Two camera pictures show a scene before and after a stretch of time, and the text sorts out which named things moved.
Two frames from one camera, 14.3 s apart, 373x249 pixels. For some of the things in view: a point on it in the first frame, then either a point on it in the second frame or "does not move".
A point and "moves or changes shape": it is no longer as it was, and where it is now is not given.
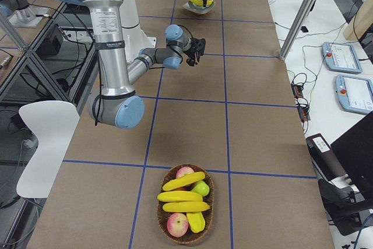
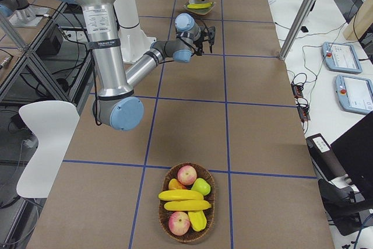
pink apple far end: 183,171 does not move
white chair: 54,123 does not move
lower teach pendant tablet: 354,94 does not move
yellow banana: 199,2 moves or changes shape
